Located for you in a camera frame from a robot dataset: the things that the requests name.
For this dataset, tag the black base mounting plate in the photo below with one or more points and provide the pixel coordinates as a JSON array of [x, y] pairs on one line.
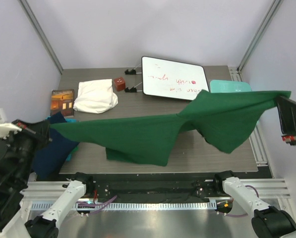
[[157, 188]]

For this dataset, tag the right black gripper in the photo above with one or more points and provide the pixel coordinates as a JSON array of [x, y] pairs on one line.
[[292, 115]]

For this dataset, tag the navy blue t-shirt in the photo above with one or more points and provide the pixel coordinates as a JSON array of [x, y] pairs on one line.
[[50, 159]]

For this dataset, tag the red brown cube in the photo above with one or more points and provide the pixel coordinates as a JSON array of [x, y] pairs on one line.
[[119, 83]]

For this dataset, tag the teal t-shirt under pile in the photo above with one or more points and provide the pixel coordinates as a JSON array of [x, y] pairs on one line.
[[73, 146]]

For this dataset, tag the teal plastic cutting board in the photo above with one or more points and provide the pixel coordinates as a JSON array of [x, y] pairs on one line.
[[226, 86]]

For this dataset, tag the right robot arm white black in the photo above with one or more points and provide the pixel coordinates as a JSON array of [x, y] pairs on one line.
[[267, 221]]

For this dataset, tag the white whiteboard with black frame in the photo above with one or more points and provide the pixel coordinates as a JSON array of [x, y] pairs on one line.
[[172, 79]]

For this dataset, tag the whiteboard black stand foot near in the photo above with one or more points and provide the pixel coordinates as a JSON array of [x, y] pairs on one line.
[[133, 89]]

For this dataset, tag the green t-shirt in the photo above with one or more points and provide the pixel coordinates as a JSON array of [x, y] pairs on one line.
[[225, 120]]

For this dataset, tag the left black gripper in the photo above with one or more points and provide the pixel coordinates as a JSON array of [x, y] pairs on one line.
[[40, 130]]

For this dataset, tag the brown paperback book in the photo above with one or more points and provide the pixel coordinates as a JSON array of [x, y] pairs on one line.
[[62, 101]]

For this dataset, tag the white folded t-shirt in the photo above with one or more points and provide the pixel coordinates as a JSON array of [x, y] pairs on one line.
[[95, 96]]

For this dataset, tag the whiteboard black stand foot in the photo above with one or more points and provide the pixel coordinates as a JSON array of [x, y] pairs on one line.
[[133, 89], [132, 71]]

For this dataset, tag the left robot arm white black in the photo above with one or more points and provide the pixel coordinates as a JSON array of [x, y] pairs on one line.
[[47, 224]]

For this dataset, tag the perforated metal rail strip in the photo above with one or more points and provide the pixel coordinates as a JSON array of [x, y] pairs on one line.
[[211, 205]]

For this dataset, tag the whiteboard black stand foot far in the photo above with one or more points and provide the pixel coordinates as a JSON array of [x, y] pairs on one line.
[[132, 71]]

